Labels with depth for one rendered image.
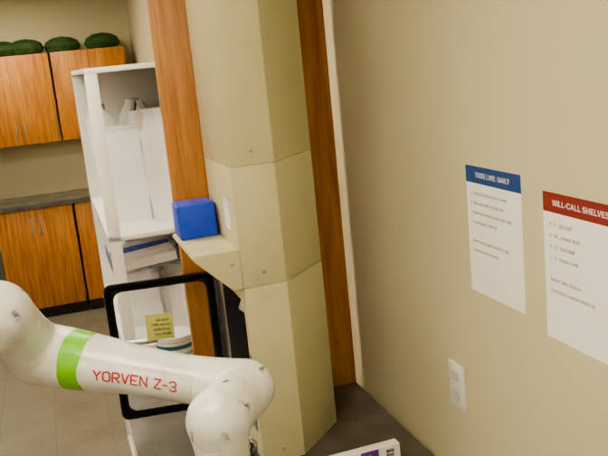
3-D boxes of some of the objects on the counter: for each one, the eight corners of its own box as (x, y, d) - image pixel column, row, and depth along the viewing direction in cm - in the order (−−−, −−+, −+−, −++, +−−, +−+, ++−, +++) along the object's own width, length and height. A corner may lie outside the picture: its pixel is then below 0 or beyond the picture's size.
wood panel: (353, 378, 258) (310, -88, 229) (356, 382, 255) (314, -90, 226) (201, 412, 244) (135, -80, 215) (203, 416, 241) (137, -81, 212)
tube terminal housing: (316, 397, 246) (290, 144, 230) (355, 442, 216) (328, 155, 200) (235, 415, 239) (204, 156, 223) (264, 464, 209) (230, 168, 193)
